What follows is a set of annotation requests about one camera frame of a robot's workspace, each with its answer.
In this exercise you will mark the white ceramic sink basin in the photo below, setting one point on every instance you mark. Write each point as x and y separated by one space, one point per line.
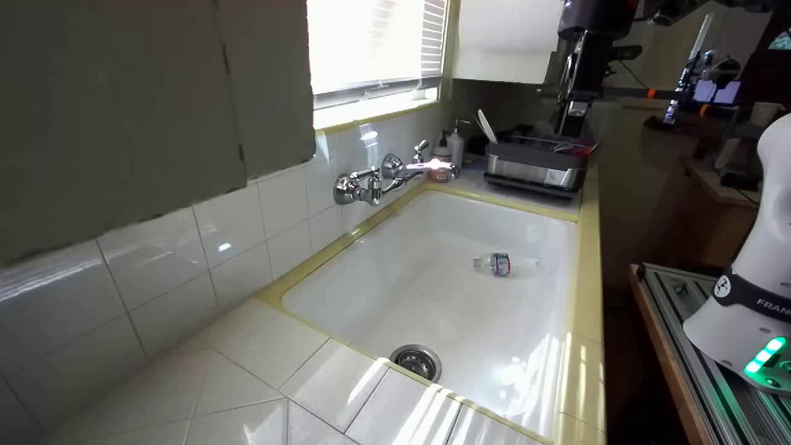
411 280

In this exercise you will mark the chrome sink drain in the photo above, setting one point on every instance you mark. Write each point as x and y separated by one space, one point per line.
418 358

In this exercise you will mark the clear plastic water bottle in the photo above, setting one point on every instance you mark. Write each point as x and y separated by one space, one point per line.
506 264

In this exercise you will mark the black camera tripod stand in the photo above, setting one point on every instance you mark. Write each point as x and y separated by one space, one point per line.
589 30

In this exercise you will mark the black dish drying rack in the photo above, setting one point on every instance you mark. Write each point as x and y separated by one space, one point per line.
549 165

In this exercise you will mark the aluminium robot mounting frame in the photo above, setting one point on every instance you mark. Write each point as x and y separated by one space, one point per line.
717 405

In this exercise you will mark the white soap pump bottle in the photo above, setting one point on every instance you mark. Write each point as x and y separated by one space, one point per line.
456 145

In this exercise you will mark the chrome wall faucet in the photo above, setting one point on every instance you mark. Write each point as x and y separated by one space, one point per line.
377 181

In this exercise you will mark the white window blinds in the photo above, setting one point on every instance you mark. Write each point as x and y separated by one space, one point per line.
374 47

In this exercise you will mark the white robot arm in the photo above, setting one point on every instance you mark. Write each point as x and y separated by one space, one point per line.
746 323

